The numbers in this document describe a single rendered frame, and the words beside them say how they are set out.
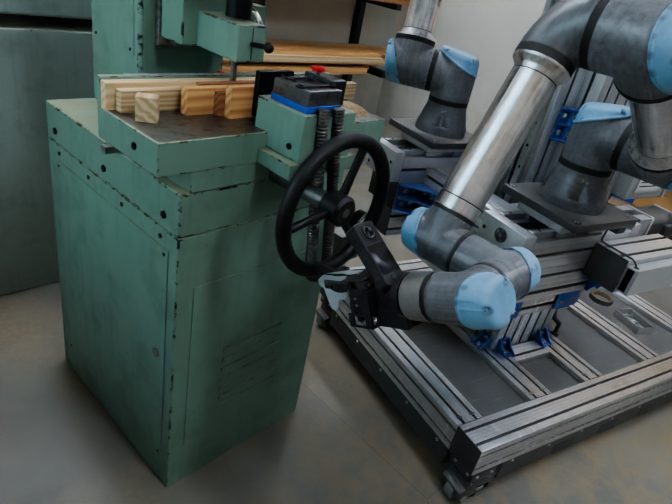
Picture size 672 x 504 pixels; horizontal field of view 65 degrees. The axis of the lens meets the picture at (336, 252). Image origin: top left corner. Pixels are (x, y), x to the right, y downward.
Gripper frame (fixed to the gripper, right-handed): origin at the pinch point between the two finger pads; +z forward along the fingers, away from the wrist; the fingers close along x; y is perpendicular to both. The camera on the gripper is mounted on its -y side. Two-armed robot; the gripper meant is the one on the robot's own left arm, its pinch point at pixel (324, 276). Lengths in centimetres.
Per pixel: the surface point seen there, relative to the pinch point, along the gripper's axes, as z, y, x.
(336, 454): 40, 61, 23
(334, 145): -6.0, -22.2, 3.0
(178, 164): 12.9, -24.2, -15.9
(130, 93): 22.9, -38.3, -16.7
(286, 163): 6.4, -20.9, 1.8
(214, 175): 14.9, -21.3, -8.4
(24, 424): 87, 32, -40
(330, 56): 206, -87, 210
